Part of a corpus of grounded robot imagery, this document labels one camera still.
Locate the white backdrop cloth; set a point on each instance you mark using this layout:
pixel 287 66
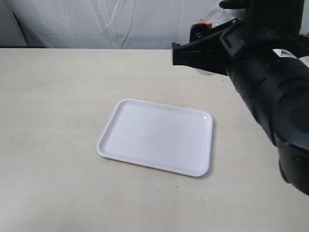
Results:
pixel 106 24

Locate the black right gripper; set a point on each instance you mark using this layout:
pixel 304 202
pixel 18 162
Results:
pixel 219 49

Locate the white rectangular plastic tray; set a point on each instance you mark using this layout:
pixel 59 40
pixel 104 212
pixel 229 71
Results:
pixel 159 136

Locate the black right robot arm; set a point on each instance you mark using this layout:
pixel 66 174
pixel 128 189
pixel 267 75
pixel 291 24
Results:
pixel 261 53

